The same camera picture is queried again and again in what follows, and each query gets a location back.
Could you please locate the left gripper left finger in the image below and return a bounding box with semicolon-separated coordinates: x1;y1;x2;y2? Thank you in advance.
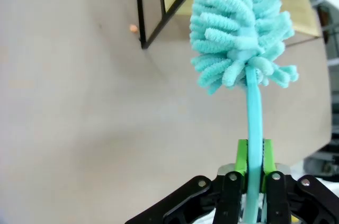
124;138;249;224

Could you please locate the teal chenille duster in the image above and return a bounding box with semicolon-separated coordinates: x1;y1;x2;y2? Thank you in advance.
190;0;300;224

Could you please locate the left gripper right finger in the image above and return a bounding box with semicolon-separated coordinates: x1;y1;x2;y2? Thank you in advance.
261;138;339;224

